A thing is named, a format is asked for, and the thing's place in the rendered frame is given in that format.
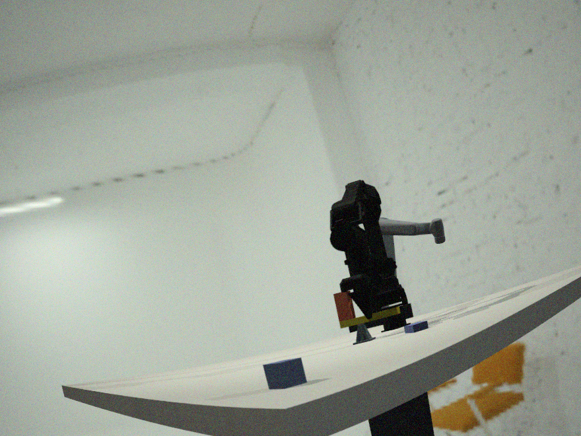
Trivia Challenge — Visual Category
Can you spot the yellow bar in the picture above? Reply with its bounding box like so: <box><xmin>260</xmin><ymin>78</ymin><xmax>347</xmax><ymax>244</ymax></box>
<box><xmin>333</xmin><ymin>291</ymin><xmax>400</xmax><ymax>328</ymax></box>

